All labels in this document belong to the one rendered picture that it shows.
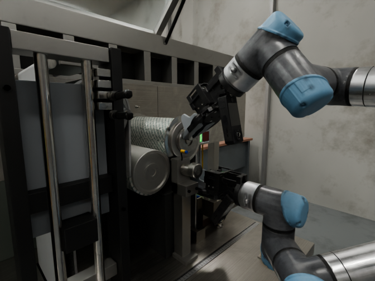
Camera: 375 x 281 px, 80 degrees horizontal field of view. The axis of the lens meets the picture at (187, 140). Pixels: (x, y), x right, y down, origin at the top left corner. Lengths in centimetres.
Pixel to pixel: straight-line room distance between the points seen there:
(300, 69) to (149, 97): 68
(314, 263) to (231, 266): 27
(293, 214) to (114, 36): 81
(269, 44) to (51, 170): 41
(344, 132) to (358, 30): 119
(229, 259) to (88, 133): 55
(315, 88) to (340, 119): 300
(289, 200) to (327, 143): 292
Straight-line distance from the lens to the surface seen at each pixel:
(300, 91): 41
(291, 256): 55
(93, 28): 92
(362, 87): 51
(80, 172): 41
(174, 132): 63
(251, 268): 74
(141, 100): 96
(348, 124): 339
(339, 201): 360
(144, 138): 72
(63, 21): 88
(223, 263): 74
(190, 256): 74
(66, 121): 39
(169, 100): 106
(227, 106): 51
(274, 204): 57
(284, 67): 44
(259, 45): 47
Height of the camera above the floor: 135
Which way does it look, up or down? 9 degrees down
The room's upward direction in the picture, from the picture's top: straight up
